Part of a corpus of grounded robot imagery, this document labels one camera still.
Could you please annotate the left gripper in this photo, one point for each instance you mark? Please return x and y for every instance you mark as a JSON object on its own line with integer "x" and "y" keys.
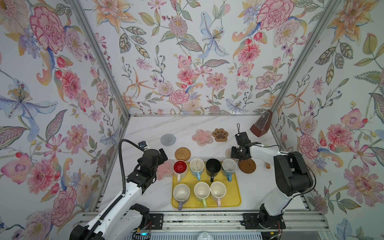
{"x": 159, "y": 158}

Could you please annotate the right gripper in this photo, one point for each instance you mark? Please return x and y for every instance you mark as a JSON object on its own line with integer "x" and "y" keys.
{"x": 233, "y": 149}

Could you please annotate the colourful embroidered coaster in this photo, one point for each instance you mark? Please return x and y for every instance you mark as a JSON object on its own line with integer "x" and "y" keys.
{"x": 228, "y": 153}

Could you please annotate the brown wooden round coaster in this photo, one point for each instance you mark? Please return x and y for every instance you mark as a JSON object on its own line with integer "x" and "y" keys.
{"x": 247, "y": 166}

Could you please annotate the brown paw coaster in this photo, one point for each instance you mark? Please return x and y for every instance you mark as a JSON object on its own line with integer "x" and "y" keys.
{"x": 220, "y": 135}

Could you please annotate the grey woven coaster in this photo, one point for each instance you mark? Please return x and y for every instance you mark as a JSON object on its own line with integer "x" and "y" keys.
{"x": 168, "y": 139}

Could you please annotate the pink flower coaster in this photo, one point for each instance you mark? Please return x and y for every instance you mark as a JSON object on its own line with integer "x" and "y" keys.
{"x": 203, "y": 137}
{"x": 165, "y": 170}

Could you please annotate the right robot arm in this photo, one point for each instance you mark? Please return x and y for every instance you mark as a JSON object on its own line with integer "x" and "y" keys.
{"x": 293, "y": 177}

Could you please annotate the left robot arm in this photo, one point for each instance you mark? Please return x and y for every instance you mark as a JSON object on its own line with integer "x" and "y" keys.
{"x": 124, "y": 215}

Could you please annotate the rattan woven coaster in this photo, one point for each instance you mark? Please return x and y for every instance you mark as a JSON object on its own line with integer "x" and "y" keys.
{"x": 183, "y": 154}

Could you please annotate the teal blue mug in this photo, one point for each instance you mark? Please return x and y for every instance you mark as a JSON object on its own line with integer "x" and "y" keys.
{"x": 229, "y": 167}

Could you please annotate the red brown metronome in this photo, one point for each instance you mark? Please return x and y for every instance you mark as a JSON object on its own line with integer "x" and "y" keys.
{"x": 263, "y": 124}

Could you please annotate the black mug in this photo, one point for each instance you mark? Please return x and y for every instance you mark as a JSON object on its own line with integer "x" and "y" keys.
{"x": 213, "y": 167}

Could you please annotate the red interior mug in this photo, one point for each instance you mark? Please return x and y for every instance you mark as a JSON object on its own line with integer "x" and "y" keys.
{"x": 180, "y": 169}

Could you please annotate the yellow tray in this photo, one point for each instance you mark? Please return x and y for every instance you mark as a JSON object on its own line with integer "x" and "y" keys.
{"x": 231, "y": 200}

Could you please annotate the light blue mug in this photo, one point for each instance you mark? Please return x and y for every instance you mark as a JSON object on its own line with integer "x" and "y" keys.
{"x": 197, "y": 167}

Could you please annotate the purple handle mug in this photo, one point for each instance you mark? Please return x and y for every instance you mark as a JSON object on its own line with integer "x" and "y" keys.
{"x": 181, "y": 194}

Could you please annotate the pink handle mug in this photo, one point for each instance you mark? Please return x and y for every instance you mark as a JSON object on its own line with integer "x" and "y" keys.
{"x": 218, "y": 192}

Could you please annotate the green handle mug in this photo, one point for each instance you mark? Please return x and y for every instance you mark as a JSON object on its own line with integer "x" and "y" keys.
{"x": 202, "y": 192}

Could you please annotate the aluminium rail base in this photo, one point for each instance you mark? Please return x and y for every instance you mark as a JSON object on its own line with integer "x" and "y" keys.
{"x": 236, "y": 221}

